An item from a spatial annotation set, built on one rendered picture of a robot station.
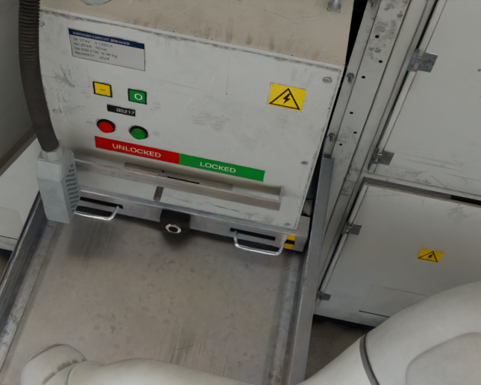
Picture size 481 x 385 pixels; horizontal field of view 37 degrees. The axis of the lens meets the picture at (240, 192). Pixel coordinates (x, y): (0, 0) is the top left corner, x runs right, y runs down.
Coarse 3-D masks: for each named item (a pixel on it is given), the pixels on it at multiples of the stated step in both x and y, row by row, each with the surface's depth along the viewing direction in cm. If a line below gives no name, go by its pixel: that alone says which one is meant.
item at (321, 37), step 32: (64, 0) 108; (128, 0) 109; (160, 0) 110; (192, 0) 111; (224, 0) 111; (256, 0) 112; (288, 0) 113; (320, 0) 113; (352, 0) 114; (160, 32) 106; (192, 32) 106; (224, 32) 107; (256, 32) 108; (288, 32) 108; (320, 32) 109; (320, 64) 105
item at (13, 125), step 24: (0, 0) 129; (0, 24) 135; (0, 48) 138; (0, 72) 142; (0, 96) 146; (24, 96) 154; (0, 120) 150; (24, 120) 159; (0, 144) 154; (24, 144) 158; (0, 168) 153
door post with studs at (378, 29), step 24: (384, 0) 126; (360, 24) 132; (384, 24) 131; (360, 48) 137; (384, 48) 135; (360, 72) 141; (360, 96) 147; (336, 120) 155; (360, 120) 153; (336, 144) 161; (336, 168) 168; (336, 192) 176
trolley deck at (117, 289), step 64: (320, 192) 159; (64, 256) 144; (128, 256) 146; (192, 256) 147; (256, 256) 148; (320, 256) 149; (64, 320) 137; (128, 320) 138; (192, 320) 139; (256, 320) 140; (0, 384) 129; (256, 384) 133
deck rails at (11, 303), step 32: (320, 160) 159; (32, 224) 141; (32, 256) 143; (32, 288) 139; (288, 288) 144; (0, 320) 134; (288, 320) 140; (0, 352) 132; (288, 352) 137; (288, 384) 126
